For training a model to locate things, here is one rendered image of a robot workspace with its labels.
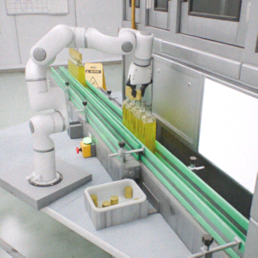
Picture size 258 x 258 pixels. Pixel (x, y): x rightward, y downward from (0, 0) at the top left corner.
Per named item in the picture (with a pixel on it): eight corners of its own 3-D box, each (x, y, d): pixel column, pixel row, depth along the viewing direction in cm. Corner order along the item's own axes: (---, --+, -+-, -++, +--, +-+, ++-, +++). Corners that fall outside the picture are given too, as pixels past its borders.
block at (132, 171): (141, 179, 154) (141, 165, 151) (122, 183, 151) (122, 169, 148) (138, 175, 157) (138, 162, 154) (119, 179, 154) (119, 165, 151)
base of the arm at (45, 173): (36, 190, 148) (34, 158, 142) (20, 180, 155) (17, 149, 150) (65, 178, 159) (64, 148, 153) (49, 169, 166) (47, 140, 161)
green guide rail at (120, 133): (139, 160, 155) (139, 144, 152) (137, 160, 155) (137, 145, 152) (61, 75, 304) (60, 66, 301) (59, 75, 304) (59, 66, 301)
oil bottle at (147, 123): (155, 158, 158) (156, 115, 150) (144, 160, 157) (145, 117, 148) (150, 153, 163) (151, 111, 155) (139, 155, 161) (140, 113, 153)
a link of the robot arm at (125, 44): (86, 43, 148) (134, 45, 149) (84, 56, 138) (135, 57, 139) (86, 24, 143) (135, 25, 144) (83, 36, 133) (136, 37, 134)
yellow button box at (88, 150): (95, 156, 188) (95, 144, 185) (82, 158, 186) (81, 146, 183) (92, 151, 194) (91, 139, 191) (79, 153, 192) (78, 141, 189)
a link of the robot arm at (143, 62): (149, 51, 152) (148, 57, 154) (131, 53, 149) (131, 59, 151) (156, 59, 147) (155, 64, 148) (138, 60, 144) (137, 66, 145)
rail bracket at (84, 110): (88, 123, 200) (87, 102, 194) (76, 125, 197) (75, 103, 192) (86, 121, 203) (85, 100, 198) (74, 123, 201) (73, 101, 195)
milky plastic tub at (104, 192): (148, 216, 139) (148, 198, 135) (95, 230, 131) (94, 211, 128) (131, 194, 154) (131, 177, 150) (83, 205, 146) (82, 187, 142)
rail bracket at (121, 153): (145, 164, 152) (145, 139, 147) (110, 171, 146) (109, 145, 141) (142, 161, 155) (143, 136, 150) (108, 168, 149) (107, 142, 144)
